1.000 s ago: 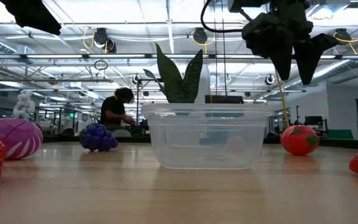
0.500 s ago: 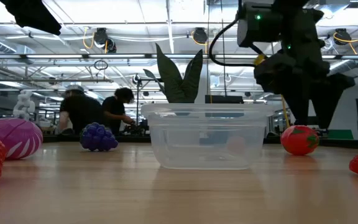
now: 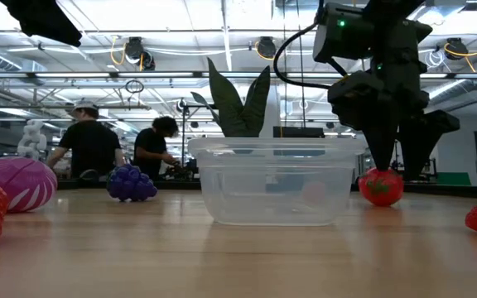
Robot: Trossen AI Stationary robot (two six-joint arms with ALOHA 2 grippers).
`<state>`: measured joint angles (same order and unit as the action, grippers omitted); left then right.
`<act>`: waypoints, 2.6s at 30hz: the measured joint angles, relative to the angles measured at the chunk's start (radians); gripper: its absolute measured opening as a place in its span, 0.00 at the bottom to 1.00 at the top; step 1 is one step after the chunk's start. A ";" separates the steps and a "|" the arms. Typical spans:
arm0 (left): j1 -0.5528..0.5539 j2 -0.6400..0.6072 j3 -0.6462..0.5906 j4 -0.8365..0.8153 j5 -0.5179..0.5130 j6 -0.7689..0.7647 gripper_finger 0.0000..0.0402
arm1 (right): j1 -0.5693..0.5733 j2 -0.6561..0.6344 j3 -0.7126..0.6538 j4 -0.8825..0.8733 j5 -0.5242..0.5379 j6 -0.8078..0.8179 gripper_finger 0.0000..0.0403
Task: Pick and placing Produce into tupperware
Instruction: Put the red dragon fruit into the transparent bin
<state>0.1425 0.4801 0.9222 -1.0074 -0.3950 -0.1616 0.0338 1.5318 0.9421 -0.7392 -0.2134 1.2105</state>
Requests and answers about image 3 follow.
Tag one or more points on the black table edge frame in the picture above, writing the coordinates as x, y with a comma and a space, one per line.
449, 190

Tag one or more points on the green panel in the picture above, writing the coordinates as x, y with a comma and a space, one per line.
454, 179

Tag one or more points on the clear plastic tupperware container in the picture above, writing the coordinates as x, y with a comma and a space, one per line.
242, 198

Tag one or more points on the purple toy grape bunch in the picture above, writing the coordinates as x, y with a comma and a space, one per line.
131, 184

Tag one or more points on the black monitor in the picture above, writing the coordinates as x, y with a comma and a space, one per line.
298, 132

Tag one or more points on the purple white-striped toy vegetable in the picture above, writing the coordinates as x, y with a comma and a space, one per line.
23, 182

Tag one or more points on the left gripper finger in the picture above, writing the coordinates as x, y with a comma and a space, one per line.
60, 27

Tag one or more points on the person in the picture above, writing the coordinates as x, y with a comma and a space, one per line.
149, 149
89, 145

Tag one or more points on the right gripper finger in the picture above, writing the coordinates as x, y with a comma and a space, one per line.
381, 145
420, 140

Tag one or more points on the red toy dragon fruit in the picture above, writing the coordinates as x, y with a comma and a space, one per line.
381, 190

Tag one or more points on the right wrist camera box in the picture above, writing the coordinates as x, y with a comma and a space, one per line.
342, 39

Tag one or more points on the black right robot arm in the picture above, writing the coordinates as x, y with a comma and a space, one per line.
396, 37

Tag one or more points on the white robot figure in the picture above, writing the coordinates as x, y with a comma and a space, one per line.
31, 140

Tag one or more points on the green snake plant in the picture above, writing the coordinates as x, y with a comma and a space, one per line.
230, 107

